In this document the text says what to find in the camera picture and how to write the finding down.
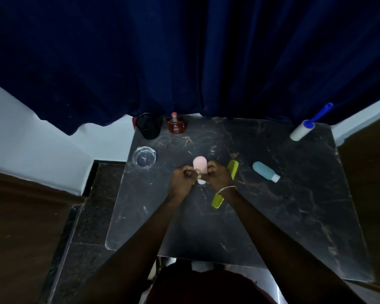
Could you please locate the person's right forearm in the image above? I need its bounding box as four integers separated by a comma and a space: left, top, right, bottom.
221, 188, 368, 304

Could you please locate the person's left forearm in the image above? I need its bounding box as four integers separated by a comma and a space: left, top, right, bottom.
70, 193, 182, 304

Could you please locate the brown perfume bottle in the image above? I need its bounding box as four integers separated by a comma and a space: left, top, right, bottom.
167, 112, 187, 134

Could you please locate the clear glass ashtray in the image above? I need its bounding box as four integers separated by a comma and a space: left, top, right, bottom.
132, 146, 157, 169

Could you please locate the dark blue curtain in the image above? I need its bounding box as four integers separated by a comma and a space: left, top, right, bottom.
0, 0, 380, 136

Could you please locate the pink squeeze bottle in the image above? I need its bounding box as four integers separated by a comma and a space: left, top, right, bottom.
193, 156, 208, 185

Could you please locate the teal squeeze bottle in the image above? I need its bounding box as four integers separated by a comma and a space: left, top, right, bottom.
252, 161, 281, 183

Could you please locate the black mesh cup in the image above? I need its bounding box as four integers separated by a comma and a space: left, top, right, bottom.
136, 113, 163, 140

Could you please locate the green comb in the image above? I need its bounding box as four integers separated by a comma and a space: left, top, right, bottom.
211, 160, 239, 209

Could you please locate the person's left hand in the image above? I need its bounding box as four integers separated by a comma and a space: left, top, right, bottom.
167, 165, 198, 200

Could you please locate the person's right hand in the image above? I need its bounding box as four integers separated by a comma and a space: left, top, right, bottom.
200, 161, 237, 196

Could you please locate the white lint roller blue handle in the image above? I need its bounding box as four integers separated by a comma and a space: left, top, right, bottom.
289, 102, 334, 142

